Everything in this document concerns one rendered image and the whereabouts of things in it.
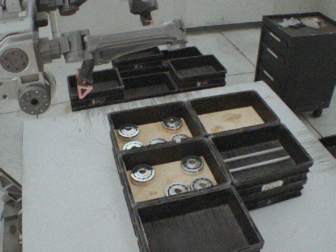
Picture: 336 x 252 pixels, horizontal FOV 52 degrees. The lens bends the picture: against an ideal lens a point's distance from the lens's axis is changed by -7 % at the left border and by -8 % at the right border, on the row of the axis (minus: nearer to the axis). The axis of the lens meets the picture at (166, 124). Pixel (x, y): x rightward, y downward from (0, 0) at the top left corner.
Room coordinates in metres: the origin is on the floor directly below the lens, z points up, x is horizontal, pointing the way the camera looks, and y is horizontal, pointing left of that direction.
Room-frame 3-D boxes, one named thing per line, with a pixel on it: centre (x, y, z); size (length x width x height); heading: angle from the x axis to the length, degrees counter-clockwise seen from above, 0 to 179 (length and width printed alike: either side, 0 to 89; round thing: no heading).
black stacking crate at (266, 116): (1.45, -0.33, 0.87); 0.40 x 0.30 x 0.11; 106
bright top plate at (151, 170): (1.10, 0.10, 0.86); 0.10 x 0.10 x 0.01
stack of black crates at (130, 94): (2.41, 0.15, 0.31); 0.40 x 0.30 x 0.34; 107
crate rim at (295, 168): (1.16, -0.41, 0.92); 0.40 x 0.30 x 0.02; 106
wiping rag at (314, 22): (2.83, -1.26, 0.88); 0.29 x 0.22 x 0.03; 107
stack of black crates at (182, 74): (2.52, -0.24, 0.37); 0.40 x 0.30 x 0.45; 107
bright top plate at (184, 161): (1.16, -0.11, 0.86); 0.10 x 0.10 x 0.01
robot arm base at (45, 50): (1.08, 0.40, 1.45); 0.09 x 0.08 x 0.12; 17
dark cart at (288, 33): (2.75, -1.16, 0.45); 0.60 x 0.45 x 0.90; 107
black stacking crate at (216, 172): (1.05, -0.02, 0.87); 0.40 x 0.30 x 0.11; 106
